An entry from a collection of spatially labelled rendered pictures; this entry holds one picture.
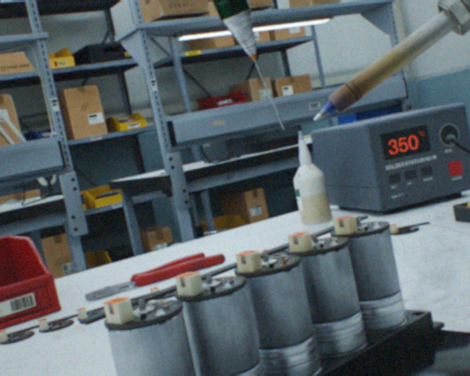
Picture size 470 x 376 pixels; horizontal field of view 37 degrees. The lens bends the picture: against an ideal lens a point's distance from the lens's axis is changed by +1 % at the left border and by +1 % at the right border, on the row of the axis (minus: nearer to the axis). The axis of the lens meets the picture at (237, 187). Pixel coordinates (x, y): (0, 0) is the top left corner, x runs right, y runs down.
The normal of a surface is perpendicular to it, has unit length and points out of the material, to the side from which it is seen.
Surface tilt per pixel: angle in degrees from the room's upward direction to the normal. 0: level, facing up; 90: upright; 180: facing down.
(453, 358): 0
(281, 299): 90
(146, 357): 90
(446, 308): 0
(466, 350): 0
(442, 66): 90
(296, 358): 90
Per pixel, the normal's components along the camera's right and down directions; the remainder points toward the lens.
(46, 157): 0.50, -0.04
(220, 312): 0.17, 0.04
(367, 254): -0.09, 0.10
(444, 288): -0.20, -0.98
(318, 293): -0.34, 0.15
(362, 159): -0.94, 0.21
